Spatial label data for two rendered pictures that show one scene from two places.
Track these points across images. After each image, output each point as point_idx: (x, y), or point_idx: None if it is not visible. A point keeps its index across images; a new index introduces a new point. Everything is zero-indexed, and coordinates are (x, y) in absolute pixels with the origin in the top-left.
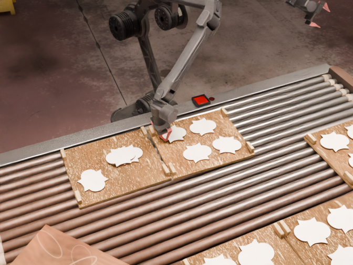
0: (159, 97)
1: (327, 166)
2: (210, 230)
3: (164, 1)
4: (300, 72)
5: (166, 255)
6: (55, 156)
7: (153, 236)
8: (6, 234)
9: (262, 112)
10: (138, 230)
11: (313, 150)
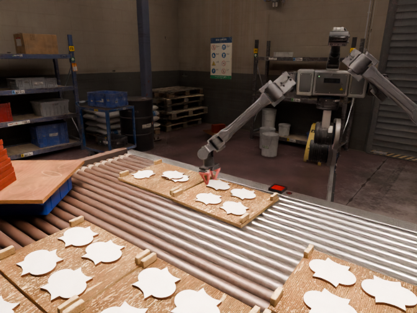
0: (208, 139)
1: None
2: (127, 228)
3: (285, 94)
4: None
5: (90, 215)
6: None
7: (107, 207)
8: (87, 169)
9: (314, 220)
10: (110, 200)
11: None
